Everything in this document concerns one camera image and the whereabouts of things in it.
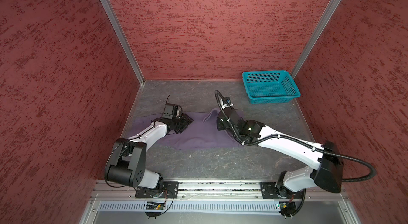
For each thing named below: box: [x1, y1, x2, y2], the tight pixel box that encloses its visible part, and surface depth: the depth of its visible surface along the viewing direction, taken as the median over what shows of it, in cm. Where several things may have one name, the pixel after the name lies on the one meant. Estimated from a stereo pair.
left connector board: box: [145, 201, 166, 210], surface depth 73 cm
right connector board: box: [278, 201, 296, 217], surface depth 73 cm
